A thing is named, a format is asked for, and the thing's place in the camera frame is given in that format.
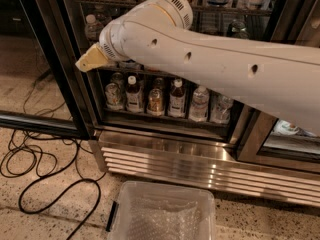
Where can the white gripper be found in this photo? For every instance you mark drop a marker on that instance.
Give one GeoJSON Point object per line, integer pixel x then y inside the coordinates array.
{"type": "Point", "coordinates": [109, 45]}

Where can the brown tea bottle left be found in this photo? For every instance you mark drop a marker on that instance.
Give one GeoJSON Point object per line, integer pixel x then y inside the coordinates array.
{"type": "Point", "coordinates": [134, 95]}

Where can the clear plastic bin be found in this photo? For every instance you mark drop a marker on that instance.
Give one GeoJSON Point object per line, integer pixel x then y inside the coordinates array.
{"type": "Point", "coordinates": [120, 215]}

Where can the brown tea bottle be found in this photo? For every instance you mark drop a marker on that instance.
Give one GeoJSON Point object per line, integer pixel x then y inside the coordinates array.
{"type": "Point", "coordinates": [134, 95]}
{"type": "Point", "coordinates": [177, 99]}

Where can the water bottle bottom shelf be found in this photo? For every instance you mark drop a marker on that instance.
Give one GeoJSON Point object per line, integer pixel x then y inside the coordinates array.
{"type": "Point", "coordinates": [199, 104]}

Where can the water bottle bottom right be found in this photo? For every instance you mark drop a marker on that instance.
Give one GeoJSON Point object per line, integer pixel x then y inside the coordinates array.
{"type": "Point", "coordinates": [221, 109]}

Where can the bubble wrap sheet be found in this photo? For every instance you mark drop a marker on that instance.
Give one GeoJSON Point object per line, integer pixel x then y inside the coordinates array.
{"type": "Point", "coordinates": [163, 220]}

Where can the gold can bottom shelf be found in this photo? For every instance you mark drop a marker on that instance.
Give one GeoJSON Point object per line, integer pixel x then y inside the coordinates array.
{"type": "Point", "coordinates": [155, 102]}

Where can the open fridge glass door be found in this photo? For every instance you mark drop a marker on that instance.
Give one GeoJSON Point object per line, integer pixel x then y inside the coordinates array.
{"type": "Point", "coordinates": [40, 88]}

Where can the brown tea bottle right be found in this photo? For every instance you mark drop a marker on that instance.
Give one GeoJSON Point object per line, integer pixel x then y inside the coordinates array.
{"type": "Point", "coordinates": [177, 99]}

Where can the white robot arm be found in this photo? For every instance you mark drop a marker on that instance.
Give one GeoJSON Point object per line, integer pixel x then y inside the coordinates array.
{"type": "Point", "coordinates": [278, 79]}

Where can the clear water bottle front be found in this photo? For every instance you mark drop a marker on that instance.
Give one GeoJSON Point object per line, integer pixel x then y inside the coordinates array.
{"type": "Point", "coordinates": [93, 28]}

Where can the stainless steel fridge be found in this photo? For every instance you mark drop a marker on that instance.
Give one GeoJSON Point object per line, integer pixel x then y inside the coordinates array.
{"type": "Point", "coordinates": [254, 154]}

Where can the silver can bottom left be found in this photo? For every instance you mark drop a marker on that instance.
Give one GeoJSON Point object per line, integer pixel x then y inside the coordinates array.
{"type": "Point", "coordinates": [114, 97]}

